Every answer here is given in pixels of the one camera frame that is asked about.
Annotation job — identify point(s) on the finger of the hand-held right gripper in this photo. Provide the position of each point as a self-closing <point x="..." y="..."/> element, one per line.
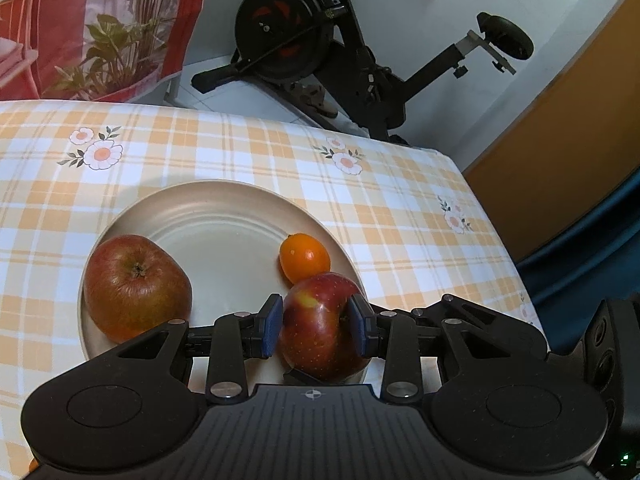
<point x="490" y="315"/>

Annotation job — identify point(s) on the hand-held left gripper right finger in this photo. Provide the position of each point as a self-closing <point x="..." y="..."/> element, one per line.
<point x="357" y="327"/>

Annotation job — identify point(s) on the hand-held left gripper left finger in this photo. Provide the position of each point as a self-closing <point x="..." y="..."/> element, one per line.
<point x="272" y="327"/>

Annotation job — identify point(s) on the red apple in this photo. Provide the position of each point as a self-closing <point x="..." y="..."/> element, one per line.
<point x="315" y="330"/>

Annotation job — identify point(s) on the small orange kumquat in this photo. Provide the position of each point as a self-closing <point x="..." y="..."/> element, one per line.
<point x="304" y="257"/>

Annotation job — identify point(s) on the beige round plate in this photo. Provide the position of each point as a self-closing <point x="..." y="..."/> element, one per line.
<point x="220" y="240"/>

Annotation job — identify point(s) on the large red-brown apple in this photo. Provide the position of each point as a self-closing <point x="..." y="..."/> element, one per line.
<point x="135" y="285"/>

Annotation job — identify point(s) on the blue curtain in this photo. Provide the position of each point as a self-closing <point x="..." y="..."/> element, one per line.
<point x="600" y="260"/>

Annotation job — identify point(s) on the orange checked floral tablecloth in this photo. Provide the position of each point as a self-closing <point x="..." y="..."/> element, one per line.
<point x="350" y="185"/>

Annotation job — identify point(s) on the brown wooden door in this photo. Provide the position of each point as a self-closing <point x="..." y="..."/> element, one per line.
<point x="575" y="150"/>

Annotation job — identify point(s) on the black exercise bike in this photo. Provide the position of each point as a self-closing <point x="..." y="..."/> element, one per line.
<point x="290" y="20"/>

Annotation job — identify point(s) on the printed wall tapestry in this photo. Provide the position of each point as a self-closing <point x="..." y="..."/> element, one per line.
<point x="75" y="20"/>

